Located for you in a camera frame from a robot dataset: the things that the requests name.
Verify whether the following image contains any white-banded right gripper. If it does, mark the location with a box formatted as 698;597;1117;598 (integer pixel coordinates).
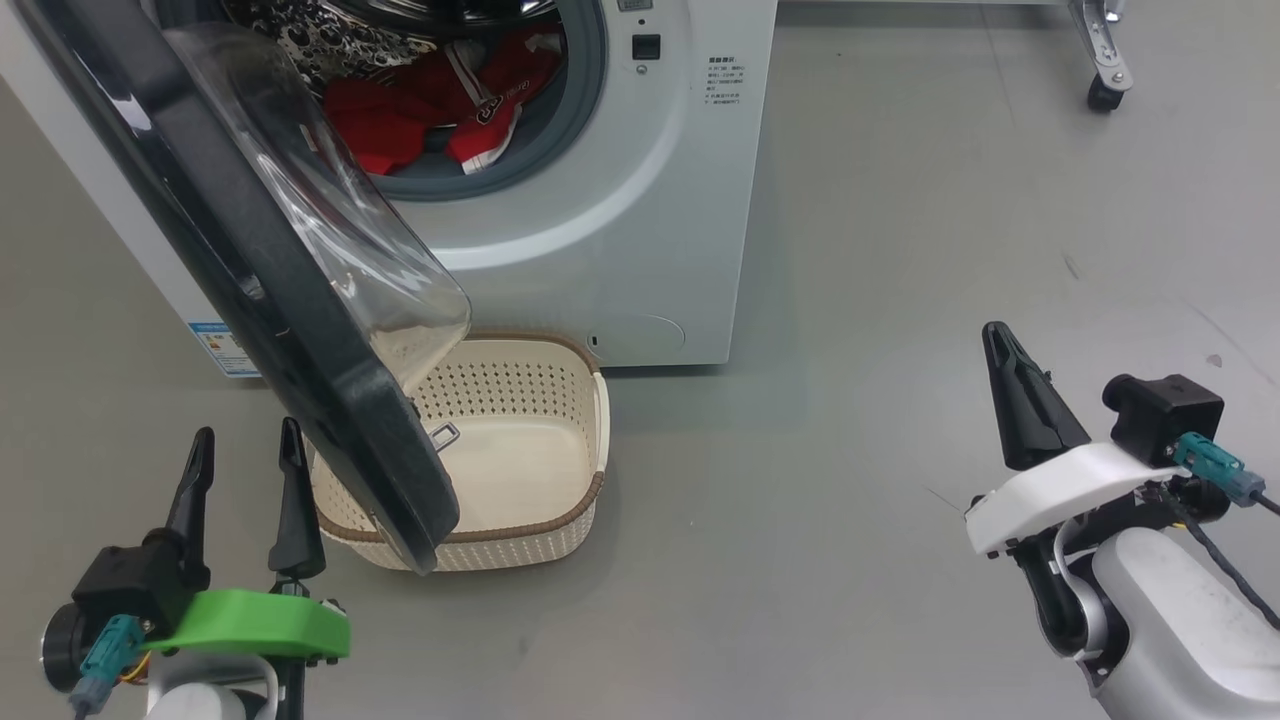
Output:
965;322;1229;557

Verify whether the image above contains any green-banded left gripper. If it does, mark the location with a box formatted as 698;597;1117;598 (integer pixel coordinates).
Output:
148;418;351;666

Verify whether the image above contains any black round glass washer door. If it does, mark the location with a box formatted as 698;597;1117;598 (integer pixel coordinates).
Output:
15;0;473;576

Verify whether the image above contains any red and white garment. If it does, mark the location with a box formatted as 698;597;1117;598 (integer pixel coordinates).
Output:
322;28;563;176

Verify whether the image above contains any cream perforated laundry basket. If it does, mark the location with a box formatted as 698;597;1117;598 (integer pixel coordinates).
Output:
310;333;611;573

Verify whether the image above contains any white front-load washing machine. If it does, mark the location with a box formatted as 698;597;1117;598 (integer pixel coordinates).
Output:
0;0;779;379

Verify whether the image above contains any blue energy label sticker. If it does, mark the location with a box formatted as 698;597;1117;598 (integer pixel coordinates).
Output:
188;320;263;379

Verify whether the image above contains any small printed text sticker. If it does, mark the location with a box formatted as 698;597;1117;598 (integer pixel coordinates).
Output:
707;55;746;106

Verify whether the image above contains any left camera cable teal connector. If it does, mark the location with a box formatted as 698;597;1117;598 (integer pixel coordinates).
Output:
68;615;148;719

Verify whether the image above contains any camera cable teal connector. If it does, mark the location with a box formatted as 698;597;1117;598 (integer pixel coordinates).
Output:
1172;432;1280;518
68;615;148;719

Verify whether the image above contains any right camera cable teal connector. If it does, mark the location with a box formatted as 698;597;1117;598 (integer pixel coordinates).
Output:
1172;432;1280;518

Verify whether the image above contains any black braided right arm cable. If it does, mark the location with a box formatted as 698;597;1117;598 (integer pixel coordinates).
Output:
1165;495;1280;633

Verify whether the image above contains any metal frame leg with caster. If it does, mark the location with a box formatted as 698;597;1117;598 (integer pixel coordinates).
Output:
1068;0;1136;113

